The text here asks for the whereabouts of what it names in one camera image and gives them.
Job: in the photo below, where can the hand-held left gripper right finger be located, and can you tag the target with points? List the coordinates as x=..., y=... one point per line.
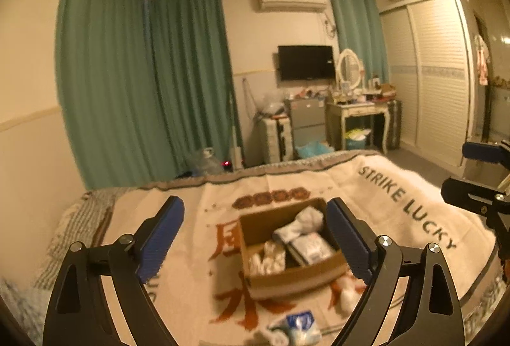
x=350, y=240

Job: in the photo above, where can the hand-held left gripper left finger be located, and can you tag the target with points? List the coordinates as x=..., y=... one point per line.
x=159, y=240

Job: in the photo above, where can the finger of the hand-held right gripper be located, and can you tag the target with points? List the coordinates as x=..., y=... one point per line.
x=480, y=152
x=470, y=194

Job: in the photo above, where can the white socks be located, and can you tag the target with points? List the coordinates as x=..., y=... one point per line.
x=350, y=296

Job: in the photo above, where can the brown cardboard box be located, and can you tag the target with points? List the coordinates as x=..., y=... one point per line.
x=291, y=278

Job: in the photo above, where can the blue white tissue packet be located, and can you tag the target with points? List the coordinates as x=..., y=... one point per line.
x=299, y=326

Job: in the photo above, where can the white crumpled cloth bundle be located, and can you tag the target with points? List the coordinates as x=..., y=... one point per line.
x=308, y=219

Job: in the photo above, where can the white grey rolled cloth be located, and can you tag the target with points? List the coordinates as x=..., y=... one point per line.
x=287, y=234

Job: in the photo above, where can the printed white blanket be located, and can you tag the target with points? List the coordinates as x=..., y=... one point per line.
x=223, y=218

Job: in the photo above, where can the white sock bundle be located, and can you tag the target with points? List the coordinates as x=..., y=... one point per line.
x=267, y=258

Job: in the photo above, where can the grey patterned bed sheet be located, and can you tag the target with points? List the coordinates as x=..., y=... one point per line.
x=75, y=226

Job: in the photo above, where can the clear water jug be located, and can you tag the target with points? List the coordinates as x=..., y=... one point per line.
x=206, y=162

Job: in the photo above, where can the hanging pink white clothes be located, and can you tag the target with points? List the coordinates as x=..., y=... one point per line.
x=482, y=59

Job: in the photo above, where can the blue plastic bag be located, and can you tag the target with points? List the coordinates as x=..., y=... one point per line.
x=312, y=150

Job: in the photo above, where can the white sliding door wardrobe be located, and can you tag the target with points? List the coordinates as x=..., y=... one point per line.
x=426, y=67

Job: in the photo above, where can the green waste bin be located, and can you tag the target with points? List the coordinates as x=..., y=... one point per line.
x=356, y=138

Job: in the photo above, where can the white suitcase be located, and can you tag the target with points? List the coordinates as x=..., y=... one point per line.
x=275, y=138

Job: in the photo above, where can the grey mini fridge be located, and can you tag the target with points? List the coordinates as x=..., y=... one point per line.
x=308, y=118

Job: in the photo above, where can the white dressing table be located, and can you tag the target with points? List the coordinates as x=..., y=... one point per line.
x=354, y=111

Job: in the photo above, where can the oval white vanity mirror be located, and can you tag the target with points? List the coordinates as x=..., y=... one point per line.
x=350, y=67

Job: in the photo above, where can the green corner curtain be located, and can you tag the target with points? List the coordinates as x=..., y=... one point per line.
x=191, y=79

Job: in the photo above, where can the wide green curtain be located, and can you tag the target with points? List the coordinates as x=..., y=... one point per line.
x=107, y=83

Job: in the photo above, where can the narrow green curtain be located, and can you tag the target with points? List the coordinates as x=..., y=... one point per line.
x=358, y=27

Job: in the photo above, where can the white air conditioner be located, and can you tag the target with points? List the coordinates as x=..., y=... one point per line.
x=291, y=0

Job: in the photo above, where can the black wall television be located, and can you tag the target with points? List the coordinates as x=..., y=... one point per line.
x=306, y=63

